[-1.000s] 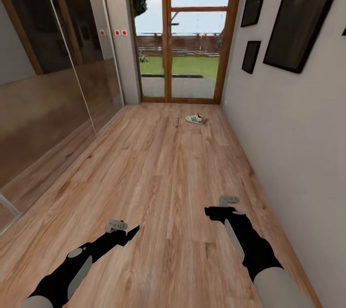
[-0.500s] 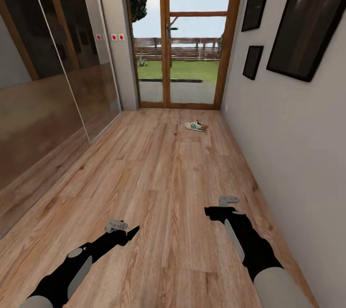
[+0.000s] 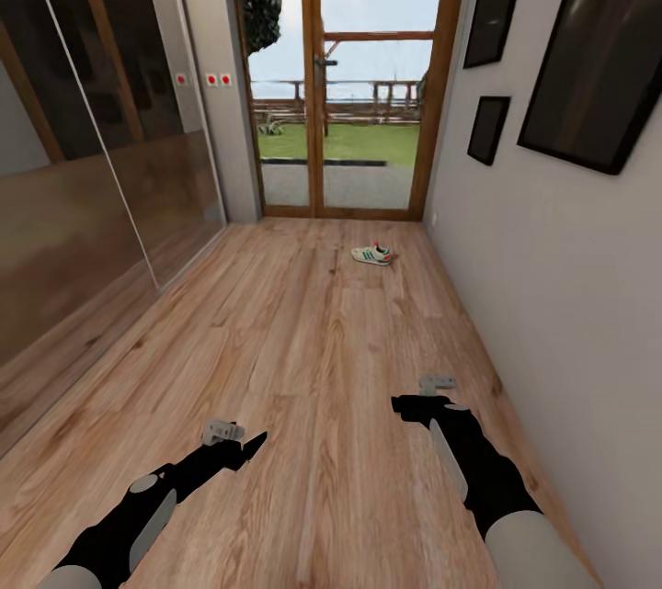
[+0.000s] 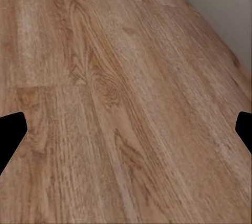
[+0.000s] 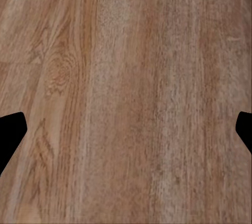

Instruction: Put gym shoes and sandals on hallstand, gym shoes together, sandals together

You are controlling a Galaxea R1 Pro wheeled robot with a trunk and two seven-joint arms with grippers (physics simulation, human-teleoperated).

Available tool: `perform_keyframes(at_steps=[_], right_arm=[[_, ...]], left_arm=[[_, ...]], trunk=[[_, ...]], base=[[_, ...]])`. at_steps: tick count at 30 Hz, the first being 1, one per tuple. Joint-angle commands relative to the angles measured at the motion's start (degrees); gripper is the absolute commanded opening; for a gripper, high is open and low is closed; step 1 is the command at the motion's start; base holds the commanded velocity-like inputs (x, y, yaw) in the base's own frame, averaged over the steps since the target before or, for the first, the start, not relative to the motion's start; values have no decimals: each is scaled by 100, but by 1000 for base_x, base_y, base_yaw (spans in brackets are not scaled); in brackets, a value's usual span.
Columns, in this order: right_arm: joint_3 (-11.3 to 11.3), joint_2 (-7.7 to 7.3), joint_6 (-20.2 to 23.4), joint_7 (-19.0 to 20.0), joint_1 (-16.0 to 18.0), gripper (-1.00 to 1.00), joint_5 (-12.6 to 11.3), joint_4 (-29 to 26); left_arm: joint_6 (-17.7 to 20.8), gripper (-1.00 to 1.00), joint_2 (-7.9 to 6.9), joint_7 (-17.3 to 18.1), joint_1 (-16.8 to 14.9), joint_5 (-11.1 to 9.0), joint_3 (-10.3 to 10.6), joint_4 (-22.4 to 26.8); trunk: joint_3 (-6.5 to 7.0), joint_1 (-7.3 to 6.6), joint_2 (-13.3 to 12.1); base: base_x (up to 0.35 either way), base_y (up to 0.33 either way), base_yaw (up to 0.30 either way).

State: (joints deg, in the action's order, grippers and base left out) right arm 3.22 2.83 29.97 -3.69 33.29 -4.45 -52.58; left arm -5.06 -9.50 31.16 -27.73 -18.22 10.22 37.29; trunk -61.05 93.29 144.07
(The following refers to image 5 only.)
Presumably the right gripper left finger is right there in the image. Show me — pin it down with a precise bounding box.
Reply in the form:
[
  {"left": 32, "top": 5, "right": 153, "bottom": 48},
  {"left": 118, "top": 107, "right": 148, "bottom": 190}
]
[{"left": 0, "top": 112, "right": 27, "bottom": 175}]

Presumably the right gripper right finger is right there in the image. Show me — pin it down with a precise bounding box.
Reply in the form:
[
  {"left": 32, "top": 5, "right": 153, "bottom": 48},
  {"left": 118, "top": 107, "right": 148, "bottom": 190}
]
[{"left": 235, "top": 111, "right": 252, "bottom": 154}]

